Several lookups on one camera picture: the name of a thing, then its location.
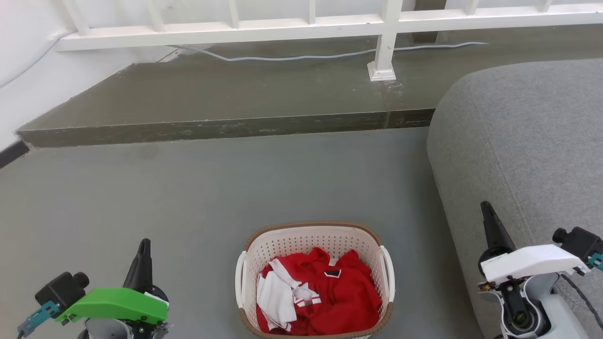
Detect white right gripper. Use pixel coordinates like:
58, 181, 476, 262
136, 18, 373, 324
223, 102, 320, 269
478, 202, 590, 288

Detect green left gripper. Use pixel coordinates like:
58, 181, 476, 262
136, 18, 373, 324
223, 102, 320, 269
56, 239, 169, 325

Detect cream perforated plastic laundry basket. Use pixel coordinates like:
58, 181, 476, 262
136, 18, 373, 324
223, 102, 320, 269
235, 222, 395, 339

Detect grey fabric sofa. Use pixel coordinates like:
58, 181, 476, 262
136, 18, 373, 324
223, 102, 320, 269
427, 59, 603, 339

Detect red and white jersey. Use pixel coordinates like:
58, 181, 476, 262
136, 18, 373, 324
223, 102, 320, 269
256, 248, 383, 336

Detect black baseboard strip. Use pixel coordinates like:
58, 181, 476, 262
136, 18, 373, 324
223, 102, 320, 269
0, 140, 30, 169

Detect raised dark concrete step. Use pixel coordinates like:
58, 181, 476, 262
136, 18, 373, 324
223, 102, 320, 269
15, 26, 603, 148

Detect white wooden railing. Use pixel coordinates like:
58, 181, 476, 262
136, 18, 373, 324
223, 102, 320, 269
54, 0, 603, 81

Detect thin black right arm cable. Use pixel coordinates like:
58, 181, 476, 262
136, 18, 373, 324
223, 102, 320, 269
558, 273, 603, 330

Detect teal left camera cable plug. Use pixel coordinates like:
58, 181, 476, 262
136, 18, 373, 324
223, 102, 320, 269
18, 301, 59, 336

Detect thin pale wall cable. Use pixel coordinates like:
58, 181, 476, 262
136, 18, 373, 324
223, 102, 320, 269
0, 29, 78, 89

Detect light grey floor cable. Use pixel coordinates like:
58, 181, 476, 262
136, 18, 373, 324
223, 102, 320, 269
170, 41, 488, 62

